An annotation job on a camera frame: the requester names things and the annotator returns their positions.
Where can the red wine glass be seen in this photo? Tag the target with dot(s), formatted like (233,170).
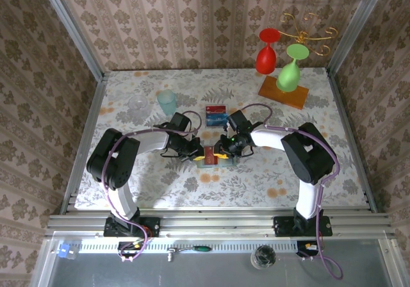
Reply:
(266,59)

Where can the teal frosted cup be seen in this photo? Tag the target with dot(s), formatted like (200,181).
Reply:
(166,102)

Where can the aluminium frame post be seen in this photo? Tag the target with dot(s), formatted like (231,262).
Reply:
(73,27)
(356,27)

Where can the aluminium front rail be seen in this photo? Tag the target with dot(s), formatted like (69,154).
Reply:
(218,224)

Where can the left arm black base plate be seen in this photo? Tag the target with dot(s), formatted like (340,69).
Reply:
(150,226)

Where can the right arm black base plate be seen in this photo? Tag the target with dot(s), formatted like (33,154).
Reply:
(283,227)

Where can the aluminium side rail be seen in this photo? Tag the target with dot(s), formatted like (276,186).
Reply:
(343,114)
(92,114)

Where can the black power connector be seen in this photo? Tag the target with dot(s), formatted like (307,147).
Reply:
(304,248)
(128,247)

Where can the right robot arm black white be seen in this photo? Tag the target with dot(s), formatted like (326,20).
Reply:
(309,154)

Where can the clear glass jar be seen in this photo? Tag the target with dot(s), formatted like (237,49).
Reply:
(263,257)

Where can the clear glass cup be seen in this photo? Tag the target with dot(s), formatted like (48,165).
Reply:
(138,102)

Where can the grey metal shelf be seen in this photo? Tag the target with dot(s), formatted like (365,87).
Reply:
(192,274)

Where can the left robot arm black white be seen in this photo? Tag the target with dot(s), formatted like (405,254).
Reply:
(113,160)

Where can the wooden base board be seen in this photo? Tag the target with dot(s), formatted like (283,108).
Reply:
(288,98)

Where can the green wine glass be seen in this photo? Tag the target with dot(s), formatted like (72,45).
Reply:
(288,77)

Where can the blue connector plug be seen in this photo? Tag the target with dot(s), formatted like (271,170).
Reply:
(65,251)

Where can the clear plastic box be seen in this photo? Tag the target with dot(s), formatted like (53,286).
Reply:
(205,125)

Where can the floral tablecloth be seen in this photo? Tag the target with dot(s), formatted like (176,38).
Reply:
(224,197)

